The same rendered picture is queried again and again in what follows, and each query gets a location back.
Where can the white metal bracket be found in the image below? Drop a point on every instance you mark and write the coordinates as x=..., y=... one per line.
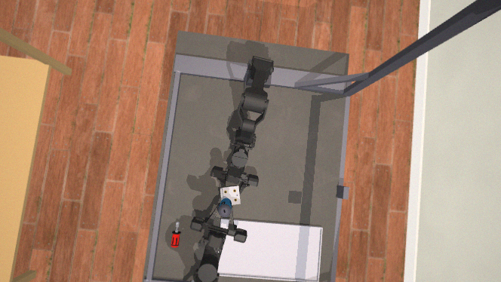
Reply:
x=230, y=194

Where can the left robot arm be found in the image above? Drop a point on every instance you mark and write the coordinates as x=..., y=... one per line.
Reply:
x=209, y=264

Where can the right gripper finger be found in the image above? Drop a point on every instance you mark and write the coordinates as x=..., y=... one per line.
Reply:
x=223, y=181
x=243, y=187

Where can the red hand nut driver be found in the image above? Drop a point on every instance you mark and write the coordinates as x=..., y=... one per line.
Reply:
x=176, y=236

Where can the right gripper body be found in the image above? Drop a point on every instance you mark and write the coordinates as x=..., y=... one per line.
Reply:
x=250, y=180

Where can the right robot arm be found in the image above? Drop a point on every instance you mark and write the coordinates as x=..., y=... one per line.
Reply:
x=254, y=99

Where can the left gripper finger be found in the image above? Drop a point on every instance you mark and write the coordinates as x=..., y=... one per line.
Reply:
x=231, y=222
x=208, y=221

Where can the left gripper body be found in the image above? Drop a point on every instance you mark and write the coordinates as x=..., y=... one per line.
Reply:
x=240, y=235

